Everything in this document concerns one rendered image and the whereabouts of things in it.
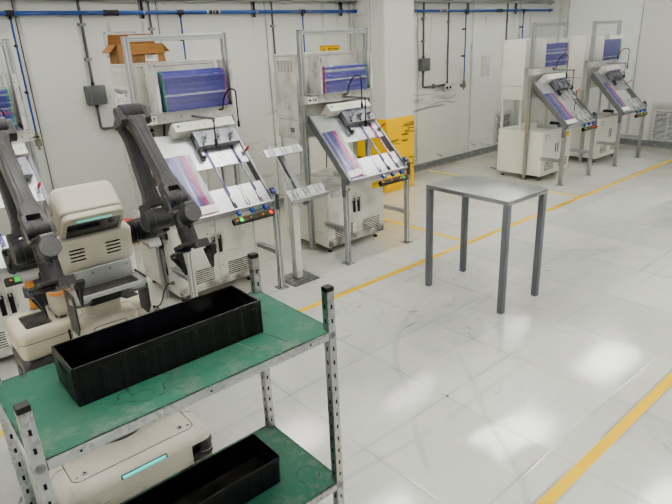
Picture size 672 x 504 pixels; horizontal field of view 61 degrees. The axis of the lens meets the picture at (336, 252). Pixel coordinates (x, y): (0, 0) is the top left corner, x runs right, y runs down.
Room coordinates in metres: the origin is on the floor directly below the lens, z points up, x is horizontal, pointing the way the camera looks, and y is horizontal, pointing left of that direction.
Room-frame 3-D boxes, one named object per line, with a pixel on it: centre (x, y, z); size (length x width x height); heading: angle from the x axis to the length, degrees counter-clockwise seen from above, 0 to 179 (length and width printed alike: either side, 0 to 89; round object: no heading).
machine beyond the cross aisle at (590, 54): (8.47, -3.84, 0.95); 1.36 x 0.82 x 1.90; 40
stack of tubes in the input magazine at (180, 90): (4.28, 0.99, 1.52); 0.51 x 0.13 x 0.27; 130
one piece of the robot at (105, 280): (1.87, 0.83, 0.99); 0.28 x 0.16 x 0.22; 130
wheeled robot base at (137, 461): (2.09, 1.01, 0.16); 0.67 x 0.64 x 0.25; 40
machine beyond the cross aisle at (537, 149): (7.55, -2.72, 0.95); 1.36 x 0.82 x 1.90; 40
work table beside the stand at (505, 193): (3.89, -1.07, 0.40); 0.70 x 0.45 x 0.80; 38
